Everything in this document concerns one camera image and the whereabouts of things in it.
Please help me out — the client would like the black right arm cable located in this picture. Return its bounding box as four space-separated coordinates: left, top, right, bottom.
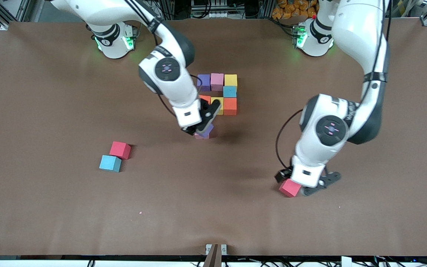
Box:
125 0 203 119

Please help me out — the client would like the purple foam cube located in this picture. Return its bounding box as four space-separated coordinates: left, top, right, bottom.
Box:
198 74 211 92
198 123 215 139

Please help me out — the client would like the orange packets pile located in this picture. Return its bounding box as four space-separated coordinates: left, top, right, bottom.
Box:
272 0 320 20

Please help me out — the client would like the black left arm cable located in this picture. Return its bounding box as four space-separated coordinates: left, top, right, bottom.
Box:
275 0 393 171

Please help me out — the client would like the metal bracket with post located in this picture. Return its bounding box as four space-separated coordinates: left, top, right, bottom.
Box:
205 243 228 267

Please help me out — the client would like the white equipment box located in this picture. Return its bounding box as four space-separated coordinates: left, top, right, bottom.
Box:
191 0 244 19

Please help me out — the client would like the brown table cover sheet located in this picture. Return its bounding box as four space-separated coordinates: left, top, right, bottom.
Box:
0 18 427 257

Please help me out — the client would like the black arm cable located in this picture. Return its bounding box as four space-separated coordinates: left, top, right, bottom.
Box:
125 0 203 119
275 0 393 171

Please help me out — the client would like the white table edge rail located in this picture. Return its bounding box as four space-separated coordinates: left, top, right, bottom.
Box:
0 259 427 267

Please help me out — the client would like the red foam cube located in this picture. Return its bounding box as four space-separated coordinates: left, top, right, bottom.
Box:
279 179 302 198
109 141 132 160

